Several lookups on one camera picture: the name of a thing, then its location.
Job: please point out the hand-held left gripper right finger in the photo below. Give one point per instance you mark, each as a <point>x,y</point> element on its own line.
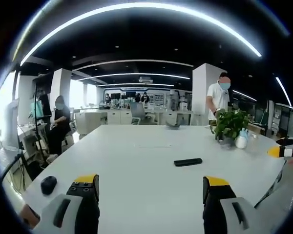
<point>217,195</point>

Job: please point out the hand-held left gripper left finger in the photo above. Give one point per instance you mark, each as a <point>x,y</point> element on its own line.
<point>84,192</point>

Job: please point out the black remote control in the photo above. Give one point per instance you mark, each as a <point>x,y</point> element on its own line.
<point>188,162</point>

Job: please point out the person's left hand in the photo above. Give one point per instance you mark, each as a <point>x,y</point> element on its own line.
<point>29,215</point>

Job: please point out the black computer mouse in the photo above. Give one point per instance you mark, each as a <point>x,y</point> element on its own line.
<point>48,184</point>

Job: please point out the white spray bottle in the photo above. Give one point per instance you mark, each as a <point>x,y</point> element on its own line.
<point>241,141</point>

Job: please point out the green potted plant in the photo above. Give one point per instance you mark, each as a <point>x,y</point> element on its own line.
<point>230,122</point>

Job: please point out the white low cabinet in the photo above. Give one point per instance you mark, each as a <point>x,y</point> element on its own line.
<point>91,123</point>

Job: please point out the black tripod stand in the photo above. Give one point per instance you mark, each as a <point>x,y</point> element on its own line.
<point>38,126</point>

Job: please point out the grey office chair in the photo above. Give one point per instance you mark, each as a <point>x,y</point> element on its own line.
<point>137,112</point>

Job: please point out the ceiling air conditioner unit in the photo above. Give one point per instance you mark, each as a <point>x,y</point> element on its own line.
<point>145,79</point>

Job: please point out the long ceiling light strip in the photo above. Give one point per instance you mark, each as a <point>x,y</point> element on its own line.
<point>136,9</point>

